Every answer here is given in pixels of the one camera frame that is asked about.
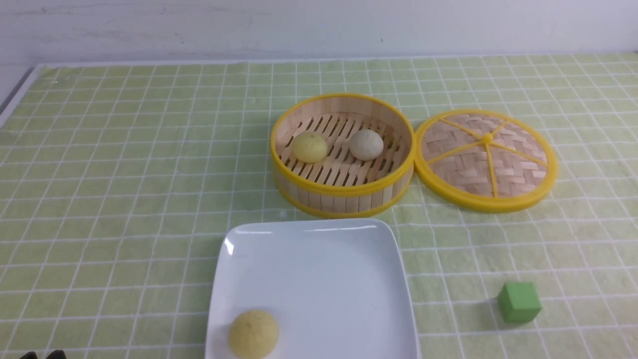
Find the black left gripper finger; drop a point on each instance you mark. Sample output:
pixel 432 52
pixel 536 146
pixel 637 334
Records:
pixel 29 355
pixel 57 354

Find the yellow steamed bun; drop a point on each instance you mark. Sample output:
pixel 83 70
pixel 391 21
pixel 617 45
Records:
pixel 253 334
pixel 309 147

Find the grey-white steamed bun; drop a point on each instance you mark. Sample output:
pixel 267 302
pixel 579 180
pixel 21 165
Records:
pixel 366 145

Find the yellow steamed bun on plate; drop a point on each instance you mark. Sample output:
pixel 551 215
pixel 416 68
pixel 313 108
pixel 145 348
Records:
pixel 253 334

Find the white square plate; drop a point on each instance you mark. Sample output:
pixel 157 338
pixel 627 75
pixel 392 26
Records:
pixel 337 289

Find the green checkered tablecloth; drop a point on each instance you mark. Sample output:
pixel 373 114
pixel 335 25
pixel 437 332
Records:
pixel 118 184

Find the yellow rimmed bamboo steamer basket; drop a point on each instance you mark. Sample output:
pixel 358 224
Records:
pixel 341 186

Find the green cube block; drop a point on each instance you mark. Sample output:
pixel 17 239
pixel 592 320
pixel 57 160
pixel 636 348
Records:
pixel 518 302

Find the yellow rimmed woven steamer lid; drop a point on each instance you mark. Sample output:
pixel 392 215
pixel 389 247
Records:
pixel 484 161

